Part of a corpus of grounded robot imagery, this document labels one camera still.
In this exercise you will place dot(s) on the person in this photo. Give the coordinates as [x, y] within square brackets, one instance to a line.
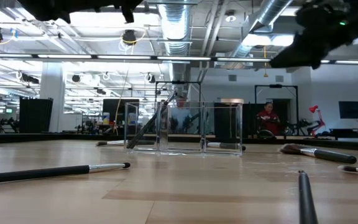
[269, 119]
[180, 116]

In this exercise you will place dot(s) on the red desk lamp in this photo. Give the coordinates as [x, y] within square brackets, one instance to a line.
[313, 109]

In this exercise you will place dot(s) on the black partition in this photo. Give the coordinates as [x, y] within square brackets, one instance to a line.
[35, 115]

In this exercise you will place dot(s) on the black wall monitor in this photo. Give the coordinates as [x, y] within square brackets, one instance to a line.
[351, 109]

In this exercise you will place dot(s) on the black desk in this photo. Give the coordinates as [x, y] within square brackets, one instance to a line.
[350, 131]

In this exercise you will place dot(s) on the white pillar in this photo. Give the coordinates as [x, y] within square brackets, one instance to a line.
[52, 96]

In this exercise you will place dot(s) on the silver ventilation duct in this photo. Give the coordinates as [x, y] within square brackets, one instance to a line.
[176, 34]
[269, 12]

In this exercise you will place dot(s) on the black rig frame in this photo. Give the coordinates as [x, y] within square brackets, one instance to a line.
[275, 86]

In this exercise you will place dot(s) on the clear acrylic organizer box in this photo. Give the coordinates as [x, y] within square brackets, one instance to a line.
[182, 127]

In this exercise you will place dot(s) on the white-tipped black makeup brush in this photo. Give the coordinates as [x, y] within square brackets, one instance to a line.
[110, 142]

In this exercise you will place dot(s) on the fan makeup brush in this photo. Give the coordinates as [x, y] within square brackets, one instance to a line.
[331, 155]

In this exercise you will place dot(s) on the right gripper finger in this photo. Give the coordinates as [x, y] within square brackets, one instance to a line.
[303, 54]

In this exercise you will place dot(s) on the black aluminium table frame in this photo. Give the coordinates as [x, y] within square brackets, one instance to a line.
[42, 137]

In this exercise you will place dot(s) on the long ceiling light strip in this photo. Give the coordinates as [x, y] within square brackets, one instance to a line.
[123, 57]

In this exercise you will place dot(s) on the round-tipped black makeup brush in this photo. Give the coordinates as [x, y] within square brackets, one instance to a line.
[228, 146]

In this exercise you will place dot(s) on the black cabinet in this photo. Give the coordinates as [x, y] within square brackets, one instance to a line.
[120, 109]

